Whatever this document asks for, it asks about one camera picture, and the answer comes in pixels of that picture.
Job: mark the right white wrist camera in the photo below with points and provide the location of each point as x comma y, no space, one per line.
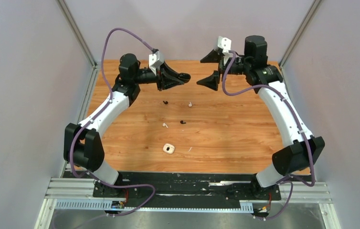
224,48

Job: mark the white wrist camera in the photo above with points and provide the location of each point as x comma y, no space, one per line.
224,48
155,59

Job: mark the right corner aluminium post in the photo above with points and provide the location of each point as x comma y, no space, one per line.
315,4

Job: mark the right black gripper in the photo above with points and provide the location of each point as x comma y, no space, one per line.
214,57

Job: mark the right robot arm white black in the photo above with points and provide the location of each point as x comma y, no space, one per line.
237,74

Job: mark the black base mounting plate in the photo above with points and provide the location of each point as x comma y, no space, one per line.
192,190

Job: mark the left corner aluminium post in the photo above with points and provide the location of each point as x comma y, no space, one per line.
76,31

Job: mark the corner aluminium post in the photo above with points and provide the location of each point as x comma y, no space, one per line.
76,31
315,4

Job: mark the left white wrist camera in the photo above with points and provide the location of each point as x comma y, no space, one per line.
155,59

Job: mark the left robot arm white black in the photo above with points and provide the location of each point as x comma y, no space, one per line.
82,141

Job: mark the white open charging case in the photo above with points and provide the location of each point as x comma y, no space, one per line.
169,148

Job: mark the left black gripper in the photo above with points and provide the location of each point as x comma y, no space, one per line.
165,82

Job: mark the aluminium rail frame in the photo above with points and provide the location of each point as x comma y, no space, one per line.
75,193

